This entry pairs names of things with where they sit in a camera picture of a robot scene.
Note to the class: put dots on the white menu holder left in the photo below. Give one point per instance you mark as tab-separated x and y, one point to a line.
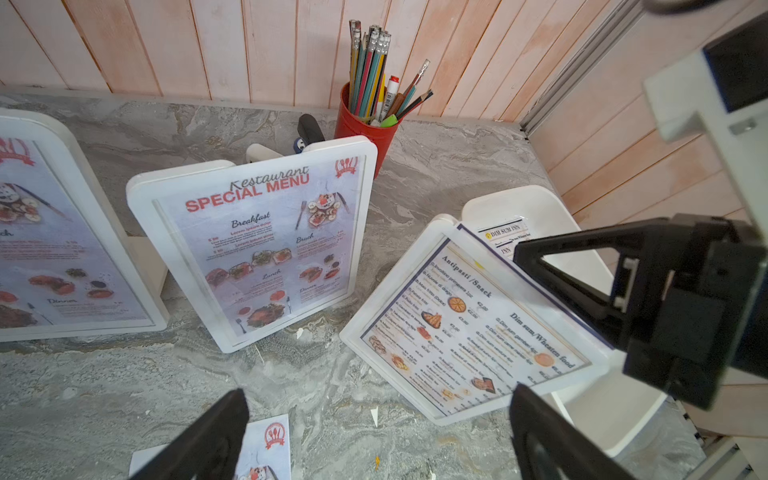
68	267

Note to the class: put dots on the dim sum inn menu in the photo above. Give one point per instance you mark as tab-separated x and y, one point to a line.
505	236
474	330

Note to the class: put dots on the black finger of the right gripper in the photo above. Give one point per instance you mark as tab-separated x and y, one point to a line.
595	309

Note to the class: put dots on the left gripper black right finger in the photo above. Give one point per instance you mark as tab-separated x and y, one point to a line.
548	447

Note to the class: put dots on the white menu holder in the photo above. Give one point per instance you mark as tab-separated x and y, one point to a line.
480	336
256	247
68	267

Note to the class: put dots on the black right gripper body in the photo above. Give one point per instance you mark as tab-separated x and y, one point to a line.
690	287

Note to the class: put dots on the white menu holder front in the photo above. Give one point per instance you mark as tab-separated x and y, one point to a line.
480	336

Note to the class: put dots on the white stapler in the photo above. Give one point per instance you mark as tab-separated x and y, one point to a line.
258	153

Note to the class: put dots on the white menu holder middle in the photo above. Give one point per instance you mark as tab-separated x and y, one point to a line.
256	247

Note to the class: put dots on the red metal bucket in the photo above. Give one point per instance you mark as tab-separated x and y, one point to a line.
348	125

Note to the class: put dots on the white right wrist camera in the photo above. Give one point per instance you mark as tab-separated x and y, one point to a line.
720	90

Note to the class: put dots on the red special menu sheet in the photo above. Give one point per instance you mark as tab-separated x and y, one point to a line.
265	450

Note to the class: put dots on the white plastic tray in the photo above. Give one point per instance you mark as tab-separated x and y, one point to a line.
546	216

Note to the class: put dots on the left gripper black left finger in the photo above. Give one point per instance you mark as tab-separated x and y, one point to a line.
209	448

